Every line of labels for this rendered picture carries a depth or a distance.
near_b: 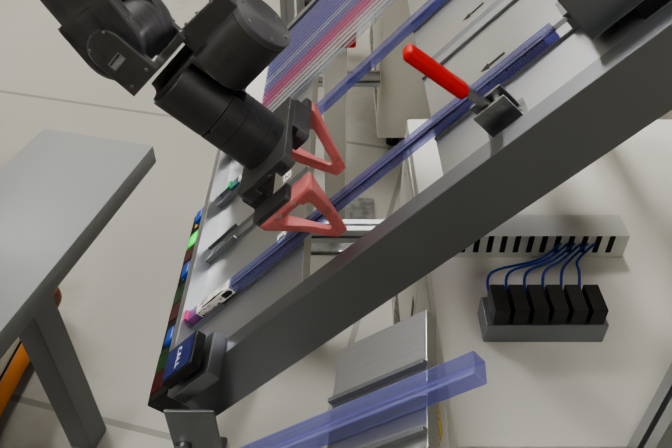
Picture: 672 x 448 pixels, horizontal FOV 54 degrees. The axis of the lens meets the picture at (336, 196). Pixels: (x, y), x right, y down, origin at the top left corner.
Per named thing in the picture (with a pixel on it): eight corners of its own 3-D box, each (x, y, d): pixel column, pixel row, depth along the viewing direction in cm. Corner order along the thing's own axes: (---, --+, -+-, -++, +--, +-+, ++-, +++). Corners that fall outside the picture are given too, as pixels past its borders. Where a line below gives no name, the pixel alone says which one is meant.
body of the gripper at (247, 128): (304, 105, 65) (246, 59, 62) (300, 167, 57) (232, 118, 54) (263, 145, 68) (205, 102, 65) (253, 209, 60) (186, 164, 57)
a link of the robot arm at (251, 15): (122, 15, 60) (78, 50, 53) (195, -78, 55) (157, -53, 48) (222, 103, 64) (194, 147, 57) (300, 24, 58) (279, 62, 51)
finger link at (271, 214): (366, 180, 65) (293, 125, 61) (368, 229, 59) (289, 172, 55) (319, 218, 68) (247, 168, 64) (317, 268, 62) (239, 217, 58)
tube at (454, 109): (193, 325, 77) (185, 321, 77) (195, 316, 78) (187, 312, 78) (560, 38, 54) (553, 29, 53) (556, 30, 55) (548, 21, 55)
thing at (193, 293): (215, 403, 74) (162, 377, 71) (264, 99, 125) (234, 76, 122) (222, 398, 74) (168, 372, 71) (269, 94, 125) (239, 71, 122)
